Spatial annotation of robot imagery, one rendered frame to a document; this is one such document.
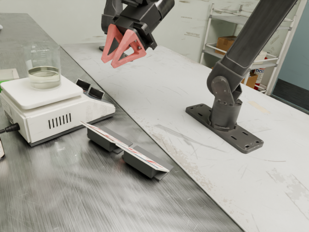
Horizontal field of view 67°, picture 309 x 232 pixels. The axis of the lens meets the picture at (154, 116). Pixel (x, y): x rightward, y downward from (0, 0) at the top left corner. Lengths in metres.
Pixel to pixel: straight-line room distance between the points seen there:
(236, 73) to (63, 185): 0.38
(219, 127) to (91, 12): 1.65
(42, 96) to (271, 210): 0.44
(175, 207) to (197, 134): 0.21
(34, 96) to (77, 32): 1.57
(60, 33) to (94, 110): 1.51
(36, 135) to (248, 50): 0.43
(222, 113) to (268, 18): 0.21
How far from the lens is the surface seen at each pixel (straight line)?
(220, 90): 0.51
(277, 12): 0.49
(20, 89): 0.52
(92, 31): 2.06
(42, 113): 0.47
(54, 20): 1.97
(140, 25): 0.50
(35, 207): 0.39
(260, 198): 0.45
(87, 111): 0.51
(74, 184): 0.41
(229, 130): 0.57
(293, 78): 3.33
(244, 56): 0.50
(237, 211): 0.41
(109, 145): 0.45
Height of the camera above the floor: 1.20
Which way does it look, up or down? 31 degrees down
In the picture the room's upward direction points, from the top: 7 degrees clockwise
